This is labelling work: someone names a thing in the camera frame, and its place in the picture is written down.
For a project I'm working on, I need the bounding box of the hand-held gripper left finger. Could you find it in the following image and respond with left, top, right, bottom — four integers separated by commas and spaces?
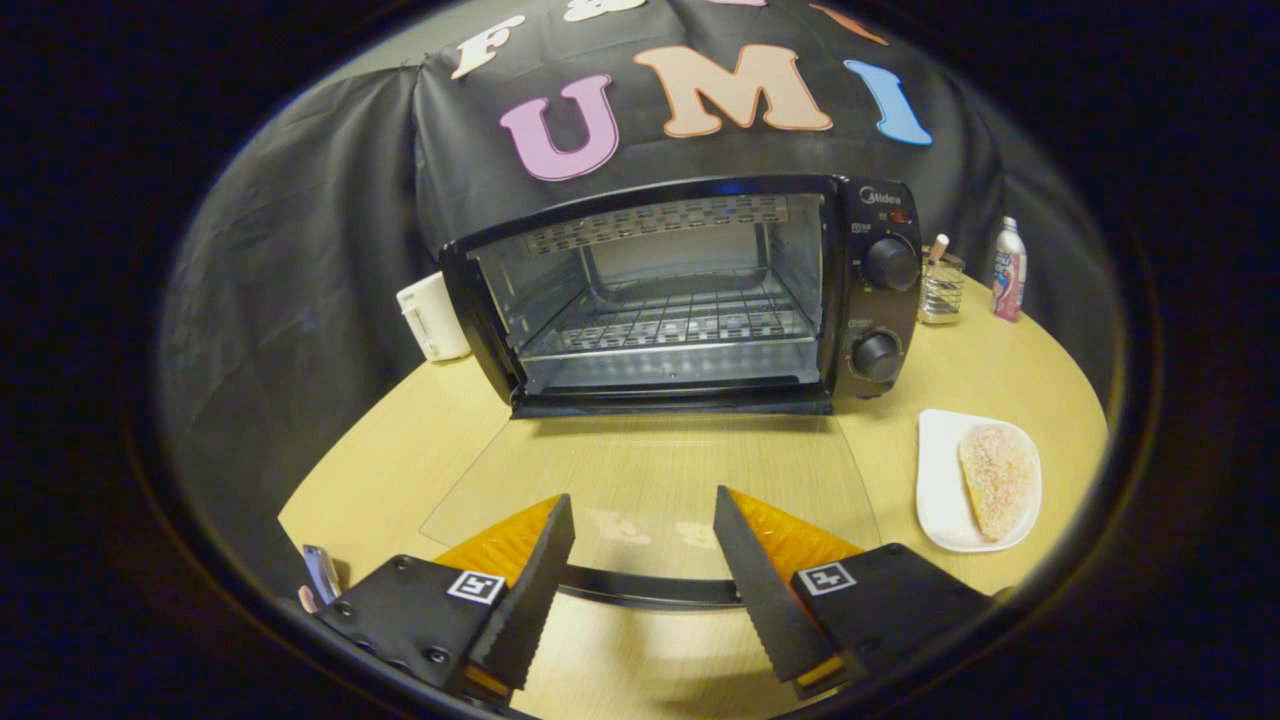
316, 493, 577, 709

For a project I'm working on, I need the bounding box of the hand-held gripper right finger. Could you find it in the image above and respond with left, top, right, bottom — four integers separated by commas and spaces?
713, 486, 993, 701

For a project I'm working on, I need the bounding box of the sugared bread slice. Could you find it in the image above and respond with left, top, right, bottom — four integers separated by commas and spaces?
958, 423, 1039, 543

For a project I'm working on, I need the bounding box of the black toaster oven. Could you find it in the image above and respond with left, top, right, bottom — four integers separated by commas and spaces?
420, 175, 923, 611

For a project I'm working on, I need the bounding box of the small blue object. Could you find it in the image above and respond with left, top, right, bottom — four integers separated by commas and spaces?
298, 545, 343, 613

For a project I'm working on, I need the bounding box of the white rectangular plate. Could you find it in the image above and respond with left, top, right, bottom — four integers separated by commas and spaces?
916, 408, 1043, 554

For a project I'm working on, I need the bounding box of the white plastic box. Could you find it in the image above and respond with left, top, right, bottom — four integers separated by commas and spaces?
396, 271, 473, 363

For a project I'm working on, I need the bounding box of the clear glass jar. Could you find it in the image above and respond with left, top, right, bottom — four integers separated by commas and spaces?
918, 234, 967, 326

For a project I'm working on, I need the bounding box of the black backdrop cloth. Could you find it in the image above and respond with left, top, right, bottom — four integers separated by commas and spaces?
160, 0, 1116, 601

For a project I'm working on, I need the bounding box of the white pink bottle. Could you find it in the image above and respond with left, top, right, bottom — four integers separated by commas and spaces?
991, 216, 1028, 323

